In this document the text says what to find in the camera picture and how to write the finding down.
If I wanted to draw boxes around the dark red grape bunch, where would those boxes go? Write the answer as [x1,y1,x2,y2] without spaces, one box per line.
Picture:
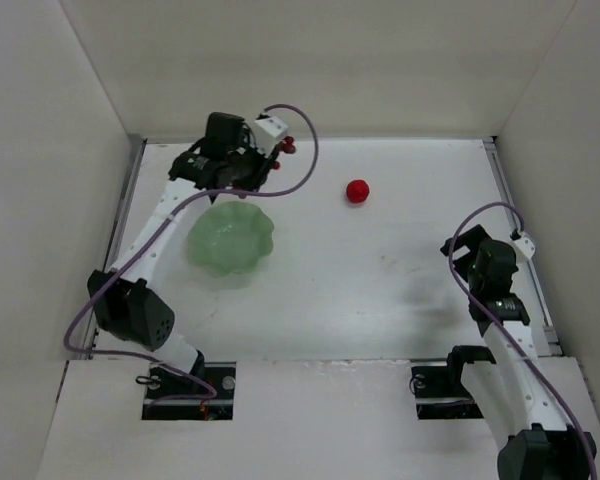
[271,135,296,170]

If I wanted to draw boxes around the red fake apple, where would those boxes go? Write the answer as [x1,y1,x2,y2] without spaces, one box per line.
[345,179,370,205]

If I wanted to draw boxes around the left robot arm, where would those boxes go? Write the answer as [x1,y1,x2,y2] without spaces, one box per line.
[87,112,289,374]

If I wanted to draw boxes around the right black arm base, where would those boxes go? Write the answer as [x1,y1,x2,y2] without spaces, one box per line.
[409,362,483,420]

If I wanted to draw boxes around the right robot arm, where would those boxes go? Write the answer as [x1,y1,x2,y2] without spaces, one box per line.
[441,225,597,479]

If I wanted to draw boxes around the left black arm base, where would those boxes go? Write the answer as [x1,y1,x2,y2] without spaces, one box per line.
[135,362,237,421]

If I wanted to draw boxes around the green wavy fruit bowl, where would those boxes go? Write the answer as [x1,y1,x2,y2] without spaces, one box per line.
[186,201,274,276]

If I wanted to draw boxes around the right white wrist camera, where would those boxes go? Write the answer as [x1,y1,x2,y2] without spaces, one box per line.
[510,229,536,264]

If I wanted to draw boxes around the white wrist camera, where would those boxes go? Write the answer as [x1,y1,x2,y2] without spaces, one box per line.
[251,115,289,156]
[510,229,536,264]

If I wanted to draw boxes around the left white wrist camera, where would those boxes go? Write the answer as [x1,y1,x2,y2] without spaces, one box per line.
[251,115,289,156]

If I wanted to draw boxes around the right aluminium table rail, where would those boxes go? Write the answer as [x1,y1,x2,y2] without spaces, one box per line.
[482,137,564,357]

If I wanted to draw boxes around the aluminium table rail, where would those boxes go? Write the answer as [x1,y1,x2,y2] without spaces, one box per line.
[482,137,564,357]
[81,133,148,360]

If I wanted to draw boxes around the left aluminium table rail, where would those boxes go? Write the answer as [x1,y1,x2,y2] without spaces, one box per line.
[81,133,148,360]

